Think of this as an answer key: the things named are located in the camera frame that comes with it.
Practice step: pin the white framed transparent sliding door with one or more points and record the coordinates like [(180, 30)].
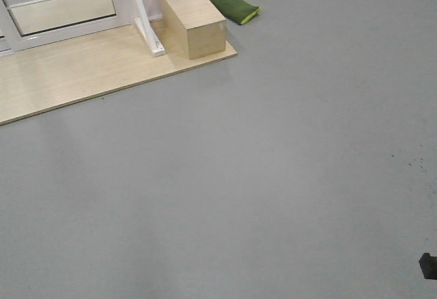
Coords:
[(31, 23)]

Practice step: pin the light wooden base board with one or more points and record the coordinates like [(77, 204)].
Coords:
[(48, 77)]

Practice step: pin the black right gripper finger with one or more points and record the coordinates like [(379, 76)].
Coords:
[(428, 265)]

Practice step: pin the light wooden box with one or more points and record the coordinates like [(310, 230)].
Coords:
[(198, 27)]

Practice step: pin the green sandbag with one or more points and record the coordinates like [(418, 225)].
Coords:
[(238, 11)]

